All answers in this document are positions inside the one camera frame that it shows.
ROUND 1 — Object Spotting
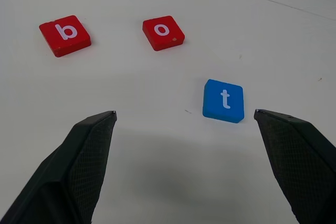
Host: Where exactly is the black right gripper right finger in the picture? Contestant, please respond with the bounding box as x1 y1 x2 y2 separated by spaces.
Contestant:
254 109 336 224

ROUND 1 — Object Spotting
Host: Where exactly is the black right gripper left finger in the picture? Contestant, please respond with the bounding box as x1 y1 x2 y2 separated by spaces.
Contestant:
0 110 118 224

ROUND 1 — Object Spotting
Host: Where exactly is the blue letter t block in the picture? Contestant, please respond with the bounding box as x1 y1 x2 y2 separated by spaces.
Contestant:
202 79 245 124

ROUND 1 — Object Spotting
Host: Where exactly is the red letter b block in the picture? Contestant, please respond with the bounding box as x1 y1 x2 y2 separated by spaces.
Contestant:
38 15 92 58

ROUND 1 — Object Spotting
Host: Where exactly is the red letter o block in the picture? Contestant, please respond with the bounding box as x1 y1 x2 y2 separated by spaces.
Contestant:
142 15 186 51

